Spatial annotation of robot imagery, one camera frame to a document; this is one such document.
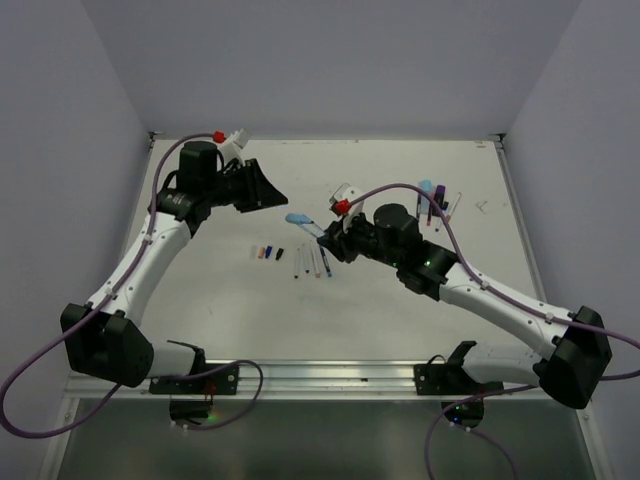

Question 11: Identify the light blue correction tape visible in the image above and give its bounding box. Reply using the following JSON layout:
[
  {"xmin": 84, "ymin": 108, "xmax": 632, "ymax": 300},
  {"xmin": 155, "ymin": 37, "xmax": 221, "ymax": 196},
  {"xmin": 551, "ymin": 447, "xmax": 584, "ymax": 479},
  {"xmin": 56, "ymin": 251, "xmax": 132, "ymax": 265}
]
[{"xmin": 285, "ymin": 213, "xmax": 325, "ymax": 238}]

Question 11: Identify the blue ink gel pen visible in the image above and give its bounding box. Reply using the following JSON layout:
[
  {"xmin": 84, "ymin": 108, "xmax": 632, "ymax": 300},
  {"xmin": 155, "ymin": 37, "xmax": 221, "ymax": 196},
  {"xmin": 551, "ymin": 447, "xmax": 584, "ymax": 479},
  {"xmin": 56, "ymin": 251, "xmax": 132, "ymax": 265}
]
[{"xmin": 319, "ymin": 246, "xmax": 333, "ymax": 278}]

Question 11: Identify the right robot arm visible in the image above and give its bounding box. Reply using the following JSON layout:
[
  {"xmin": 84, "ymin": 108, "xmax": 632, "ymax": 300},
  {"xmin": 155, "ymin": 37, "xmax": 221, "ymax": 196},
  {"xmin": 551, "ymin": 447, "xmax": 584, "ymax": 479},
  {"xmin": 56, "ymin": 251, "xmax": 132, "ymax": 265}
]
[{"xmin": 318, "ymin": 203, "xmax": 612, "ymax": 409}]

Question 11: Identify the pink ink gel pen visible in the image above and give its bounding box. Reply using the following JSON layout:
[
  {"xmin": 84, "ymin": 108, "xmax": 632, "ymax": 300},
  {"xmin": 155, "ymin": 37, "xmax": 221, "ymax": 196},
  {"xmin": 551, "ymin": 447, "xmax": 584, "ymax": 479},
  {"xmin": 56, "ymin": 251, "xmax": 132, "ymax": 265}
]
[{"xmin": 426, "ymin": 204, "xmax": 433, "ymax": 227}]

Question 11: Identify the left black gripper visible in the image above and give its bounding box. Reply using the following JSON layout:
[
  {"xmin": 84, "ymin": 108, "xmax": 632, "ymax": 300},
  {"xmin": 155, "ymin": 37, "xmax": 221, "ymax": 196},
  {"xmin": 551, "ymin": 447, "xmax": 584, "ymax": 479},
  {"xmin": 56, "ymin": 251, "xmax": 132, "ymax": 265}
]
[{"xmin": 204, "ymin": 157, "xmax": 288, "ymax": 212}]

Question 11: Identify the purple cable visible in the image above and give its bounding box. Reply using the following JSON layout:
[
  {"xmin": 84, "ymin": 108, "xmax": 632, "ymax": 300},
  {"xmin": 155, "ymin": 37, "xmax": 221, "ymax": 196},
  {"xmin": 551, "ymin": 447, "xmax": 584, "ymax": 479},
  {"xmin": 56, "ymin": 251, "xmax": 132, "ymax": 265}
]
[
  {"xmin": 0, "ymin": 129, "xmax": 264, "ymax": 439},
  {"xmin": 334, "ymin": 183, "xmax": 640, "ymax": 480}
]

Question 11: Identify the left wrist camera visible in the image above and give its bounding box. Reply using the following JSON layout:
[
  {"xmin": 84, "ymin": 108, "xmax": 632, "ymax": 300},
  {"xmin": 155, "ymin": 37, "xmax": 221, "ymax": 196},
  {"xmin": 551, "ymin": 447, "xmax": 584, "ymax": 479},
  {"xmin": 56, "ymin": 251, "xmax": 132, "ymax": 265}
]
[{"xmin": 218, "ymin": 129, "xmax": 250, "ymax": 164}]

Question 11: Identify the light blue highlighter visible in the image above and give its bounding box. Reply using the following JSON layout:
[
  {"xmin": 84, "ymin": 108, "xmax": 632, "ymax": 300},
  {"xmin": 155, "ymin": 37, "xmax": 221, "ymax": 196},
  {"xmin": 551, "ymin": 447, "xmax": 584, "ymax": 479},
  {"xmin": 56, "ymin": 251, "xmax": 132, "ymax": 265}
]
[{"xmin": 418, "ymin": 179, "xmax": 432, "ymax": 215}]

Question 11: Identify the brown capped white marker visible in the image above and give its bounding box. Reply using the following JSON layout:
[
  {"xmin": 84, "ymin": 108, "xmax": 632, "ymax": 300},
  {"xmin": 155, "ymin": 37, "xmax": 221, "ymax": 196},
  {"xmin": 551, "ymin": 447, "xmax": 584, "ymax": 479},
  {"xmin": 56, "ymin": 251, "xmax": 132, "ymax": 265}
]
[{"xmin": 445, "ymin": 192, "xmax": 462, "ymax": 223}]

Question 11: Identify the aluminium front rail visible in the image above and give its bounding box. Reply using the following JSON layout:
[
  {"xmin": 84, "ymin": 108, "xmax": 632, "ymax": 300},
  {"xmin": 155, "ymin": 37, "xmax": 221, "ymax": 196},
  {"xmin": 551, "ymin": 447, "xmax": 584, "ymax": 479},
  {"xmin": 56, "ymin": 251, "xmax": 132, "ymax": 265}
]
[{"xmin": 64, "ymin": 358, "xmax": 591, "ymax": 401}]

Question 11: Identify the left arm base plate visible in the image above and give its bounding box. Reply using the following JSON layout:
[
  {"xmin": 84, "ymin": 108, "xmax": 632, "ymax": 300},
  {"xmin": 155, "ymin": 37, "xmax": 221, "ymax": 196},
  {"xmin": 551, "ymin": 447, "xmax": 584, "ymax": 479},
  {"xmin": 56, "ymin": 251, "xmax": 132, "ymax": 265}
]
[{"xmin": 149, "ymin": 363, "xmax": 239, "ymax": 396}]

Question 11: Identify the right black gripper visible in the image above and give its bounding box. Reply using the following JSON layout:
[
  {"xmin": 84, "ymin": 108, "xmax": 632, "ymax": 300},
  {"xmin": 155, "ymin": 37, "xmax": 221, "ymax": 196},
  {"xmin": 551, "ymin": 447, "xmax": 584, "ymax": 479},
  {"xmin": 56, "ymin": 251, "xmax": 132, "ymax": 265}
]
[{"xmin": 318, "ymin": 207, "xmax": 402, "ymax": 268}]

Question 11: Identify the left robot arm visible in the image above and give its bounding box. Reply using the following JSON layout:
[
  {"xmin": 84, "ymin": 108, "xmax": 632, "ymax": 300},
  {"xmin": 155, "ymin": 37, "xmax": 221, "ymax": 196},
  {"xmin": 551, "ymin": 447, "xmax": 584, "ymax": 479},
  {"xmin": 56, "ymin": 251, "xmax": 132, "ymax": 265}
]
[{"xmin": 60, "ymin": 130, "xmax": 288, "ymax": 393}]

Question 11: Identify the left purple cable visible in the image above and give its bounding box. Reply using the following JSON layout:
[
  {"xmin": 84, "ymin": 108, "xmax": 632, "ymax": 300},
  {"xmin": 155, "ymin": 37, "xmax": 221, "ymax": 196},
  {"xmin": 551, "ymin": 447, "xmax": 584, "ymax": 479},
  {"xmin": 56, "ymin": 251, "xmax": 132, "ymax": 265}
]
[{"xmin": 0, "ymin": 129, "xmax": 264, "ymax": 439}]

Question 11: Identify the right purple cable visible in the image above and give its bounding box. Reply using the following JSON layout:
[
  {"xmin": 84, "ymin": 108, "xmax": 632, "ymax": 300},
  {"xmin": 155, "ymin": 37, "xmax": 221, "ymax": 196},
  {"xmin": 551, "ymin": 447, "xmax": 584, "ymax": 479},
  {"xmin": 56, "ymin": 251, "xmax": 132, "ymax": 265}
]
[{"xmin": 334, "ymin": 183, "xmax": 640, "ymax": 480}]

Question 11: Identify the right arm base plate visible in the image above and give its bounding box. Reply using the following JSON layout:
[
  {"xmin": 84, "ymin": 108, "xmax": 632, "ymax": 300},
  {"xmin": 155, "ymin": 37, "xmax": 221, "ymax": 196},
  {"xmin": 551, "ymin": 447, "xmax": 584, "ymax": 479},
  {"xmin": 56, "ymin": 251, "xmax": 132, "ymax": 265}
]
[{"xmin": 413, "ymin": 363, "xmax": 504, "ymax": 396}]

